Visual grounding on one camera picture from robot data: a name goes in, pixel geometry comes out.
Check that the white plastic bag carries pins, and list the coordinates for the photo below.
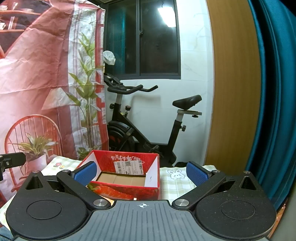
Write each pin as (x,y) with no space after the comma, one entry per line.
(109,58)

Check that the printed red backdrop cloth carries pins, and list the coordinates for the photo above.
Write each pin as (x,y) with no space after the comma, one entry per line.
(52,88)

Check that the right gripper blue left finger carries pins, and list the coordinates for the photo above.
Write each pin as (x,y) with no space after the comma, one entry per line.
(75,183)

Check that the teal curtain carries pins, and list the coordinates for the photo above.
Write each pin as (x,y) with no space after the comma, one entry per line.
(272,156)

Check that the dark window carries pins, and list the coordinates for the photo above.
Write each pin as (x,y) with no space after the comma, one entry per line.
(144,38)

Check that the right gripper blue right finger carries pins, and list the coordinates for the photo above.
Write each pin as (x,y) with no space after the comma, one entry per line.
(207,182)

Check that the wooden door panel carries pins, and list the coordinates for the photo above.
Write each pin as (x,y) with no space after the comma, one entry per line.
(237,85)

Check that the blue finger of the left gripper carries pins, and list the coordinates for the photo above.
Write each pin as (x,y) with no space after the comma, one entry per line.
(12,160)

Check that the red strawberry cardboard box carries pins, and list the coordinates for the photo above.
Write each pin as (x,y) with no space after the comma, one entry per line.
(124,175)

